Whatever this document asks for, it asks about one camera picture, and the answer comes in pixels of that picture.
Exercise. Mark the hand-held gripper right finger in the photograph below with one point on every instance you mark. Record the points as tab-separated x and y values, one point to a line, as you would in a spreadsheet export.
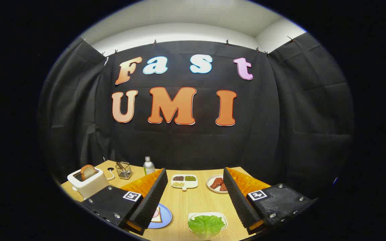
238	201

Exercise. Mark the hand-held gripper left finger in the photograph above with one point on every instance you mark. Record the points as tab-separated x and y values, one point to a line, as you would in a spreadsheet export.
152	201

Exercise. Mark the green lettuce leaf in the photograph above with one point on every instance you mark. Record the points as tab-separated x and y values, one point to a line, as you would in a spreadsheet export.
206	225

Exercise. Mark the toasted bread slice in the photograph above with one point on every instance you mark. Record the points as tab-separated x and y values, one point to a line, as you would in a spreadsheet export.
88	171

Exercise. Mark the pink ham slice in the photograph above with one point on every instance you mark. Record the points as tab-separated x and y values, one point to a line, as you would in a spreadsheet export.
155	213

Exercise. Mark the white sandwich bread slice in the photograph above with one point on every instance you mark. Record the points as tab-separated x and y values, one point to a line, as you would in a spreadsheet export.
158	218

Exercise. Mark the brown meat piece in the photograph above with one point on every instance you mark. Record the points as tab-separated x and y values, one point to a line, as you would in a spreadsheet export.
216	183
223	187

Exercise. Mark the blue round plate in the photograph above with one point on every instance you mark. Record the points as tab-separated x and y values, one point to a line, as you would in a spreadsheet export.
166	216

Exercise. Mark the white square plate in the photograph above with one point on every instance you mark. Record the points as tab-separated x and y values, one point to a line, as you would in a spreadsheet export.
223	218

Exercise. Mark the white round plate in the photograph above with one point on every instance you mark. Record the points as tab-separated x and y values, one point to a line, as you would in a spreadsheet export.
211	187

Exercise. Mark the pile of yellow soybeans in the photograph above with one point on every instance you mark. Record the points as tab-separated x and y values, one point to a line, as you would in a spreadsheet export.
178	184

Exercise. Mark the pile of dark beans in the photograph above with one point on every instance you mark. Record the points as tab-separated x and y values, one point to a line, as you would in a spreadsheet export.
178	178

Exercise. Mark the metal bottle green label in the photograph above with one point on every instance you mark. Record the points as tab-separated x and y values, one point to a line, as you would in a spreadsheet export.
148	166

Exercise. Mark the white divided dish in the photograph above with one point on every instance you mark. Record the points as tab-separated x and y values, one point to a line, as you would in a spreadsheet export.
193	184

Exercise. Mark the pile of green beans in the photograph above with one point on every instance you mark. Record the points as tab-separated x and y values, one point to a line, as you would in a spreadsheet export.
190	178

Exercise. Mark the brown utensils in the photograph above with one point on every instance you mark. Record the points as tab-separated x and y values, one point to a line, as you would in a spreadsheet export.
120	165

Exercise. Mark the white toaster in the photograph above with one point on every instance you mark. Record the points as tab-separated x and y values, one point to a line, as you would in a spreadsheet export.
89	187

